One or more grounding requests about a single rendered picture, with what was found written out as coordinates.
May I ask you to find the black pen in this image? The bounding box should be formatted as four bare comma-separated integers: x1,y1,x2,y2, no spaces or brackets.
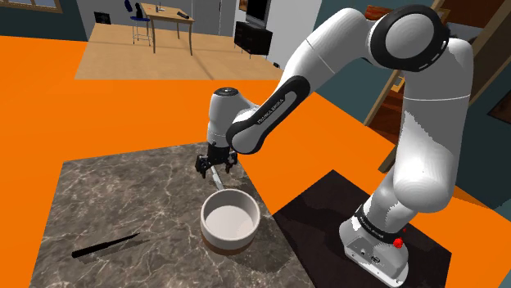
70,232,142,259

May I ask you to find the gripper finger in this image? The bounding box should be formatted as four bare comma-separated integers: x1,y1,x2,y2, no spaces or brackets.
194,155,211,179
224,152,239,174

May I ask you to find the black cabinet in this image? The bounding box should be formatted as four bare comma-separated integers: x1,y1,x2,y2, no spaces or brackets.
233,20,274,56

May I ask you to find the grey marble table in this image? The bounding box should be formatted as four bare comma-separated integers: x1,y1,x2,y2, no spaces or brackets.
28,141,316,288

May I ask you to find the white saucepan with grey handle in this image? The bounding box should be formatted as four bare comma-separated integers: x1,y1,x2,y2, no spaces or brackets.
199,165,262,256

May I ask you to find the black television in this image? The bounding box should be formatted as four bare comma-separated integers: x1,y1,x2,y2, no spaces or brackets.
244,0,273,28

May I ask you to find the blue chair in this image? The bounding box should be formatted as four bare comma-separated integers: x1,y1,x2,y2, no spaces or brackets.
123,0,153,47

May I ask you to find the wooden framed window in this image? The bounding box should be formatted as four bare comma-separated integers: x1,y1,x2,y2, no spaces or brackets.
0,0,64,15

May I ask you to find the dark robot stand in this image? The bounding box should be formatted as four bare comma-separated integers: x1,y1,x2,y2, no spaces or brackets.
272,169,453,288

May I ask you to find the wooden table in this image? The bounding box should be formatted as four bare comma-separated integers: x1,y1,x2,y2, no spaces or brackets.
140,2,197,56

